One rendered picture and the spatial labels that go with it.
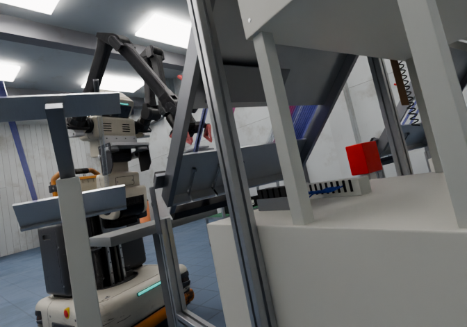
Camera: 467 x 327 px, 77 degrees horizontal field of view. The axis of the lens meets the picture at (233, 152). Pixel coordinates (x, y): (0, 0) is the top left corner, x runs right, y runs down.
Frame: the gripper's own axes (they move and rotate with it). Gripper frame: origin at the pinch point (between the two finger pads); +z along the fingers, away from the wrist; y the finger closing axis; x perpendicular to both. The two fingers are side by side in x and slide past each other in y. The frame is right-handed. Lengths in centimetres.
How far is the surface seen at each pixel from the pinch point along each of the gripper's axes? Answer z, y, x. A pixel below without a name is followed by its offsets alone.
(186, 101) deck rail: 14.3, -20.8, -32.2
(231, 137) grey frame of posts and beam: 39, -22, -40
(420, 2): 56, -19, -77
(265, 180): 20.3, 26.9, 9.6
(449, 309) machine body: 83, -21, -52
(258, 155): 15.7, 19.4, -3.7
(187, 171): 16.0, -13.5, -1.8
